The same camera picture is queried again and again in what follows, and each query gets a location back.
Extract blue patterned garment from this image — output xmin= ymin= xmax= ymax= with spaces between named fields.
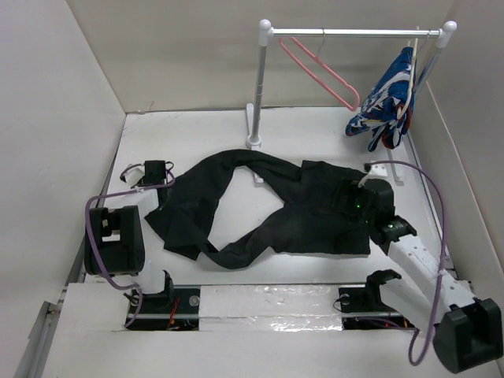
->
xmin=345 ymin=46 xmax=415 ymax=152

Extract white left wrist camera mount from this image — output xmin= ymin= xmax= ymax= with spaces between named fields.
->
xmin=120 ymin=166 xmax=144 ymax=187

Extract black denim trousers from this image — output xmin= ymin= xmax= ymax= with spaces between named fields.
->
xmin=146 ymin=150 xmax=370 ymax=269

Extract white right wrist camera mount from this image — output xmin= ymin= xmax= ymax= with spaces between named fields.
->
xmin=364 ymin=162 xmax=388 ymax=180

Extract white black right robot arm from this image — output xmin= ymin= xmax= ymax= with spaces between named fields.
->
xmin=335 ymin=179 xmax=503 ymax=373

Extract pink plastic hanger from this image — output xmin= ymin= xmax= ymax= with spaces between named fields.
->
xmin=279 ymin=37 xmax=361 ymax=112

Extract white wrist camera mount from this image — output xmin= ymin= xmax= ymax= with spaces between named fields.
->
xmin=364 ymin=162 xmax=388 ymax=180
xmin=120 ymin=166 xmax=144 ymax=187

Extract cream wooden hanger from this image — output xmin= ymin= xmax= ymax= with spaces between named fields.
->
xmin=397 ymin=39 xmax=418 ymax=120

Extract silver white clothes rack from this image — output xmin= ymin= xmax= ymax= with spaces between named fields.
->
xmin=244 ymin=18 xmax=458 ymax=185

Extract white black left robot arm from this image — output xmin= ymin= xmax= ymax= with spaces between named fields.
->
xmin=83 ymin=160 xmax=176 ymax=313

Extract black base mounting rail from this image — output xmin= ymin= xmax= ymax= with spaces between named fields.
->
xmin=126 ymin=284 xmax=413 ymax=332

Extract white foam tape panel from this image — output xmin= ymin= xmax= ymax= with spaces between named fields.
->
xmin=198 ymin=284 xmax=343 ymax=332

